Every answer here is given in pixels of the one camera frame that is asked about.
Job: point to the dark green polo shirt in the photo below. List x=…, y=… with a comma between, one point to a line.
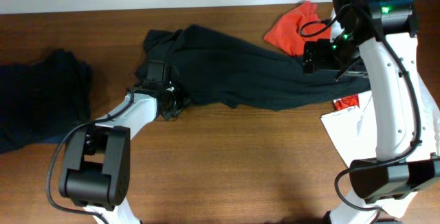
x=212, y=67

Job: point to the black folded clothes pile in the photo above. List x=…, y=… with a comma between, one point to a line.
x=41, y=101

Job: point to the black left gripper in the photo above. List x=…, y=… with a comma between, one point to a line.
x=184, y=98

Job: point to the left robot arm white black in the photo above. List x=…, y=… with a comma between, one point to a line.
x=89, y=173

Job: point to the orange red shirt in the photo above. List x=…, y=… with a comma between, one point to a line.
x=285, y=33

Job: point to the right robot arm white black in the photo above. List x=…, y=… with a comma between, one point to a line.
x=377, y=39

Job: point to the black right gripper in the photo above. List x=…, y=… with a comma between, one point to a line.
x=321, y=61

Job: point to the white shirt green logo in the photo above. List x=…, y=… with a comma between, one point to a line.
x=353, y=130

